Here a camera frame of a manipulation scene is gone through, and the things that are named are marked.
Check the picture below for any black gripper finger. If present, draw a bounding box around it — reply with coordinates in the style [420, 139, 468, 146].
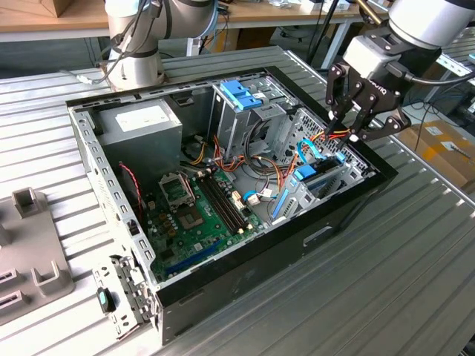
[324, 62, 364, 138]
[340, 93, 412, 154]

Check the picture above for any red yellow orange power wire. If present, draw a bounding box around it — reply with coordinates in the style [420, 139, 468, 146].
[309, 128, 352, 144]

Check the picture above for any blue data wire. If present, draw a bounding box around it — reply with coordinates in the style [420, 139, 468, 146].
[243, 137, 328, 204]

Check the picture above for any hard disk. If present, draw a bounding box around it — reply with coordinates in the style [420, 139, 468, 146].
[272, 150, 348, 223]

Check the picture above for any grey metal disk bay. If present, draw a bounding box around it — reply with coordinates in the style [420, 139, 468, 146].
[267, 146, 374, 226]

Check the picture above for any black tripod stand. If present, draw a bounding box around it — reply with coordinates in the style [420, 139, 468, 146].
[307, 0, 341, 75]

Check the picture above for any cardboard box with white label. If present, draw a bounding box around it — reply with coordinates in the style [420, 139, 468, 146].
[397, 119, 475, 194]

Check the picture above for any black office chair base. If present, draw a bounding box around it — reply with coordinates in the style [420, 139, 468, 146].
[280, 25, 309, 42]

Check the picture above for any brown cardboard box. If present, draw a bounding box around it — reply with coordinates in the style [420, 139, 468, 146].
[222, 27, 278, 53]
[39, 0, 108, 19]

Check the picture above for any grey metal drive cage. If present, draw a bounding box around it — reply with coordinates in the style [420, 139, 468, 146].
[207, 72, 300, 164]

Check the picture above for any wooden top desk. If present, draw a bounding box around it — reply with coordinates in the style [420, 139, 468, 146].
[0, 0, 112, 42]
[217, 0, 390, 30]

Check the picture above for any cream board connector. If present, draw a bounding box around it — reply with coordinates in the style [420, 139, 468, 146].
[230, 189, 246, 213]

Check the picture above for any black RAM slot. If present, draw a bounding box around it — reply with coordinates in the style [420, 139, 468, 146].
[209, 171, 251, 229]
[195, 176, 238, 236]
[200, 174, 243, 234]
[205, 173, 247, 231]

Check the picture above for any metal socket cover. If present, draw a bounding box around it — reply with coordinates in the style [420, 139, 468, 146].
[158, 172, 197, 208]

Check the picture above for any open black PC case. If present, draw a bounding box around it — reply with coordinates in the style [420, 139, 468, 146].
[65, 65, 399, 346]

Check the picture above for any green motherboard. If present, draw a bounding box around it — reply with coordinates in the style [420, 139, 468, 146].
[142, 168, 266, 283]

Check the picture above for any grey power supply unit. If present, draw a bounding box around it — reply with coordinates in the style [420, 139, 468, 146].
[94, 98, 183, 186]

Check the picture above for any blue expansion slot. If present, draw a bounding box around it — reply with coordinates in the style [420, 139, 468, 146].
[164, 239, 224, 276]

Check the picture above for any grey parts rack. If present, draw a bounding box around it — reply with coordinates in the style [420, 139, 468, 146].
[0, 188, 77, 327]

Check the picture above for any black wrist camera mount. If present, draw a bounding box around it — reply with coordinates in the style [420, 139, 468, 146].
[361, 31, 404, 51]

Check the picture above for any blue plastic bay bracket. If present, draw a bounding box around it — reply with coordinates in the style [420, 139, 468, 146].
[219, 80, 266, 111]

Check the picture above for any yellow orange wire bundle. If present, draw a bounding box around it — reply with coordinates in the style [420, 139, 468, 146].
[183, 135, 209, 167]

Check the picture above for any red black twisted wire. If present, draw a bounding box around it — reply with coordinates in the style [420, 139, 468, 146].
[117, 161, 145, 220]

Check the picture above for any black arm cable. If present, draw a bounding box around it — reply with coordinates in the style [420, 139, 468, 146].
[76, 0, 166, 85]

